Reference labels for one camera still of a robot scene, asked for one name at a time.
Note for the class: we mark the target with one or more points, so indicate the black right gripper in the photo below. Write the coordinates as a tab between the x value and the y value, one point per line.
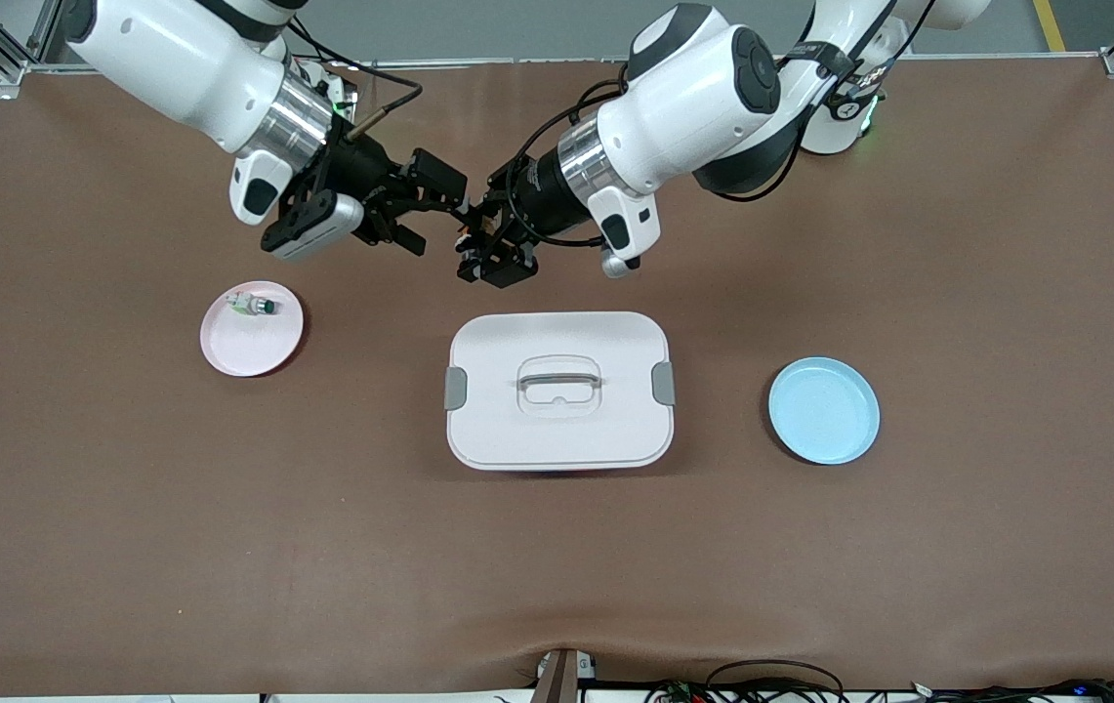
363	164

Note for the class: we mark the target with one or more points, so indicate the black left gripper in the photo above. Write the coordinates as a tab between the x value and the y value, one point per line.
541	200

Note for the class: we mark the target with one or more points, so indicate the orange push-button switch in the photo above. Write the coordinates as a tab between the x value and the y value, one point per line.
467	232

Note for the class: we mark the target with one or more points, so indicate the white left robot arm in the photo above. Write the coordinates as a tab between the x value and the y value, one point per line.
693	98

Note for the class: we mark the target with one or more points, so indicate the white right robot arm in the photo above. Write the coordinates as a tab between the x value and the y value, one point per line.
176	59

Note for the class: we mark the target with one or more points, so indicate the white lidded storage box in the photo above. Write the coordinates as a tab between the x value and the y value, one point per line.
556	430

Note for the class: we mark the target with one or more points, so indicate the pink round plate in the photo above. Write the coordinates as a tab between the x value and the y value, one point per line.
244	347

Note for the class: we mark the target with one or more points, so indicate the brown table cover mat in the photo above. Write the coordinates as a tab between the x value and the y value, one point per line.
556	566

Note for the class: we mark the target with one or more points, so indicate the light blue round plate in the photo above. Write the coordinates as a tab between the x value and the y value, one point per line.
825	410

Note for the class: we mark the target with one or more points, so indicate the silver table edge rail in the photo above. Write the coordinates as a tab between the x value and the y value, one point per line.
517	62

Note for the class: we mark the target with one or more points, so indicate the green push-button switch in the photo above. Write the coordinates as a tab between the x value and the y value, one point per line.
259	306

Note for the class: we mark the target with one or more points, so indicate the camera mount post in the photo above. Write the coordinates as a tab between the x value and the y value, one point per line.
561	679

